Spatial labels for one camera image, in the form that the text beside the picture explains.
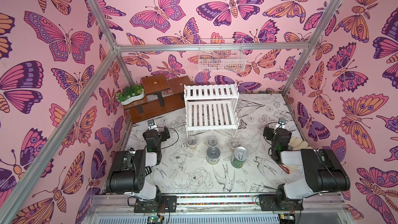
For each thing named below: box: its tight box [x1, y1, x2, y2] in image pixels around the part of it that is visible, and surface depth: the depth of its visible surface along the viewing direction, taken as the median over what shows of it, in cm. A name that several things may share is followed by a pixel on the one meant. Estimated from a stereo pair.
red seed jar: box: [230, 137, 241, 152], surface depth 89 cm
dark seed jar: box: [207, 136, 219, 147], surface depth 91 cm
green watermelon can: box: [230, 146, 249, 169], surface depth 80 cm
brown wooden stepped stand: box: [123, 73, 193, 124], surface depth 110 cm
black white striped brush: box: [144, 165, 154, 177], surface depth 85 cm
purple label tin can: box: [205, 146, 221, 165], surface depth 84 cm
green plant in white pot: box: [115, 84, 146, 106], surface depth 94 cm
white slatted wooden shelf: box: [183, 82, 240, 139], surface depth 91 cm
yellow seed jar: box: [186, 135, 198, 150], surface depth 92 cm
